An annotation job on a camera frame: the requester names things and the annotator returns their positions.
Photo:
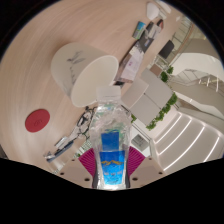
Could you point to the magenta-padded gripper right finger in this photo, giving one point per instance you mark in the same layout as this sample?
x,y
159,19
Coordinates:
x,y
150,170

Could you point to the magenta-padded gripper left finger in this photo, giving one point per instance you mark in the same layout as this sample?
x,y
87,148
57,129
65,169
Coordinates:
x,y
71,170

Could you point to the clear blue-labelled water bottle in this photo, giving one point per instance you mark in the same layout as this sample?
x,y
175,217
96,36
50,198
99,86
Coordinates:
x,y
111,143

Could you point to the clear plastic packet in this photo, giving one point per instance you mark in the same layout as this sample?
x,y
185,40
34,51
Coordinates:
x,y
63,141

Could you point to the ceiling light strips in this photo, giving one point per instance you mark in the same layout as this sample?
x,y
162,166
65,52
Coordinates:
x,y
186,140

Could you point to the flat round red coaster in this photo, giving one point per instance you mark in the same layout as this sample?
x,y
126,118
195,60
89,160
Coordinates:
x,y
37,120

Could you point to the brown planter with plants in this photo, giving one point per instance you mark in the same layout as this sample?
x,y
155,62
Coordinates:
x,y
160,71

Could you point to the white mug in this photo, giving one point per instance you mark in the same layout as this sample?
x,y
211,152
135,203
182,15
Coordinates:
x,y
83,71

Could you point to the clipboard with papers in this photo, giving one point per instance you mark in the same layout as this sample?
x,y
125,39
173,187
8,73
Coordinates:
x,y
131,60

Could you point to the black chair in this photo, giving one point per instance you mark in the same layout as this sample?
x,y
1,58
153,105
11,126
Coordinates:
x,y
165,49

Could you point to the colourful sticker sheet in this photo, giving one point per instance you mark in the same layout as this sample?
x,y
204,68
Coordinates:
x,y
139,30

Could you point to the white computer mouse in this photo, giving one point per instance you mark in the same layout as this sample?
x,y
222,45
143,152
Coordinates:
x,y
152,10

